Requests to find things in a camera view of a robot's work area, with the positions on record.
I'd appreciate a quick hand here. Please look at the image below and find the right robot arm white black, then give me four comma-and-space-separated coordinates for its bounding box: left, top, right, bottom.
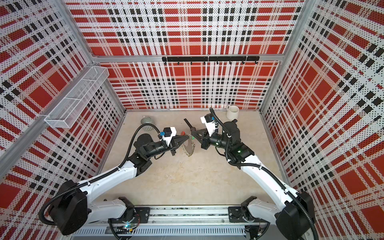
190, 121, 319, 240

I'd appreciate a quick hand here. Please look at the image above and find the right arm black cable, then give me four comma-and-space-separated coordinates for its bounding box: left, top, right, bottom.
208, 107, 319, 240

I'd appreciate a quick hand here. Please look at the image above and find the grey ribbed ceramic cup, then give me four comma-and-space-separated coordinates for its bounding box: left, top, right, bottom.
141, 116, 155, 132

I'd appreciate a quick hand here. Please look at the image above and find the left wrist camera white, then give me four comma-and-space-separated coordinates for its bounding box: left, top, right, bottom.
159, 127, 177, 147

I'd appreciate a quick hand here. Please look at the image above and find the black hook rail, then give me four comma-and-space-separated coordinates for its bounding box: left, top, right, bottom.
162, 56, 260, 64

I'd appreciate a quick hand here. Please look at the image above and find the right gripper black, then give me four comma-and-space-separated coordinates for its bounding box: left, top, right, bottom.
191, 128, 231, 151

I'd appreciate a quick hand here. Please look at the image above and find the black wrist watch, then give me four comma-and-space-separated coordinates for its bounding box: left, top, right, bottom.
184, 119, 196, 132

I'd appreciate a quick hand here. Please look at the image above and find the white ceramic mug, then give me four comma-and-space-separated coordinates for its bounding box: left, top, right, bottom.
226, 105, 240, 121

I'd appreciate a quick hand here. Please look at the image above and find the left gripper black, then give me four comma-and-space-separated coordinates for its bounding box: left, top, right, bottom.
145, 135, 189, 159

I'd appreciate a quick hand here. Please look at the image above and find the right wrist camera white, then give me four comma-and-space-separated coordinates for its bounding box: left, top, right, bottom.
201, 114, 217, 137

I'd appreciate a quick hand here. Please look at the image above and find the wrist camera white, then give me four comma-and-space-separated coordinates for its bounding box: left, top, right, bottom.
201, 114, 217, 137
159, 127, 177, 147

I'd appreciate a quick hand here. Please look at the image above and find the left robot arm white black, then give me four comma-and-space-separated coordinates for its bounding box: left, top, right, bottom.
38, 134, 189, 236

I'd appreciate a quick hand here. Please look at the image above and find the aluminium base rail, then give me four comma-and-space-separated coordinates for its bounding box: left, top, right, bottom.
71, 200, 280, 240

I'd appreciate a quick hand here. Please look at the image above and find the white wire mesh basket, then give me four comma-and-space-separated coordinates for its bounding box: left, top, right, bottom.
45, 66, 109, 129

